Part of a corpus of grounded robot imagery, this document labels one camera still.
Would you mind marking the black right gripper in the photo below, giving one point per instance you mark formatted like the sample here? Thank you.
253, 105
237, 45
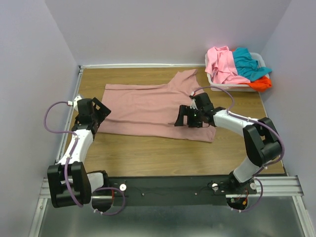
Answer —
185, 110

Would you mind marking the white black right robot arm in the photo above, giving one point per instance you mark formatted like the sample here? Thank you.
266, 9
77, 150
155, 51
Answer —
263, 144

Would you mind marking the white laundry basket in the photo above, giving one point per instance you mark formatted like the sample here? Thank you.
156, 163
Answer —
236, 87

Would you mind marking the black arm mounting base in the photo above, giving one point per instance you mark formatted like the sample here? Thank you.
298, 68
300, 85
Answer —
169, 191

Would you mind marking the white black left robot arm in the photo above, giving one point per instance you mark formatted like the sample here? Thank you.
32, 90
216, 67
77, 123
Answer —
69, 183

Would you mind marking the orange shirt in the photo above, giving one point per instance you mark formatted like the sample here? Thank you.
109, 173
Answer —
261, 84

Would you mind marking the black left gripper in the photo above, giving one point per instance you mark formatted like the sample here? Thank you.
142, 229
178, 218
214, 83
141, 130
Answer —
103, 111

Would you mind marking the dusty pink graphic t-shirt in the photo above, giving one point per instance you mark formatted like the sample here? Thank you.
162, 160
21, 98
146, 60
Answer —
152, 110

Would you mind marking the bright pink shirt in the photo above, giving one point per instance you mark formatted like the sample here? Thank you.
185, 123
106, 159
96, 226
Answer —
221, 67

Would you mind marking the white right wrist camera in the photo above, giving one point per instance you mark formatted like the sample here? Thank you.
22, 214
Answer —
193, 101

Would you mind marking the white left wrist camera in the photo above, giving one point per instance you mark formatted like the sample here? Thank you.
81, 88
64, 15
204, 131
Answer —
74, 102

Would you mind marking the teal shirt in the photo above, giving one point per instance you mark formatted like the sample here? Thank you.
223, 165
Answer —
247, 66

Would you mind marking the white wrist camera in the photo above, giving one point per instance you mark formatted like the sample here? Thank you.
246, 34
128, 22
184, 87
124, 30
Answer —
74, 102
193, 101

